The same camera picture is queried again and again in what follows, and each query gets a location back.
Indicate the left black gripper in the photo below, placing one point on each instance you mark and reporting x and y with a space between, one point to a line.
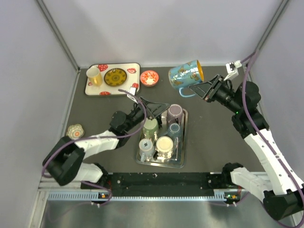
154 109

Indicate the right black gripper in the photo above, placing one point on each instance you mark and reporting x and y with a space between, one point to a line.
206 90

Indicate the purple mug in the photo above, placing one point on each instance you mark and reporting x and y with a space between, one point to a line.
174 114

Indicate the light green mug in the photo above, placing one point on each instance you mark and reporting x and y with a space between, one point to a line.
150 129

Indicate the blue mug orange inside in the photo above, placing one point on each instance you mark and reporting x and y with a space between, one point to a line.
190 73

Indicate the teal mug white inside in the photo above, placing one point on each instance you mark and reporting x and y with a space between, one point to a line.
174 131

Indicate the cream beige mug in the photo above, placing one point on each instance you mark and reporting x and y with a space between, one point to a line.
164 148

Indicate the light blue mug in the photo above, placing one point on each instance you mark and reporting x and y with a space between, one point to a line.
146 149

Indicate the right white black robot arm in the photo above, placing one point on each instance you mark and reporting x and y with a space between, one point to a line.
281 194

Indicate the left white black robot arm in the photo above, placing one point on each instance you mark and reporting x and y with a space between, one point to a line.
65 162

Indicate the yellow white mug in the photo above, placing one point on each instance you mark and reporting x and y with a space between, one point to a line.
94 76

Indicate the red patterned small bowl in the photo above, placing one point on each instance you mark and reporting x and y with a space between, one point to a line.
149 78

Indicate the silver metal tray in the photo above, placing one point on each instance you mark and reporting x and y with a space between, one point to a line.
178 158

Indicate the white strawberry rectangular plate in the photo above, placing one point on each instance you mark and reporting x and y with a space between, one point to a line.
133 80

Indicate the yellow green patterned saucer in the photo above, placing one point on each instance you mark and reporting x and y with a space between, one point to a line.
115 77

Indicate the small floral dish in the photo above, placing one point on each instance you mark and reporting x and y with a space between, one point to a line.
75 131

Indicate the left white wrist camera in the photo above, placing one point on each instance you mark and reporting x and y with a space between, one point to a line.
131 93

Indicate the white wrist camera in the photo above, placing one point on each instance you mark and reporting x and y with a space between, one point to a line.
131 93
232 70

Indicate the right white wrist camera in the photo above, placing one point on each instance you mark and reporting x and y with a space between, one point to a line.
232 70

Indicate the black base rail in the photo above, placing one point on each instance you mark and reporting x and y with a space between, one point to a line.
162 184

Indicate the grey slotted cable duct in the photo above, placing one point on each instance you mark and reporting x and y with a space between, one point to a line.
100 196

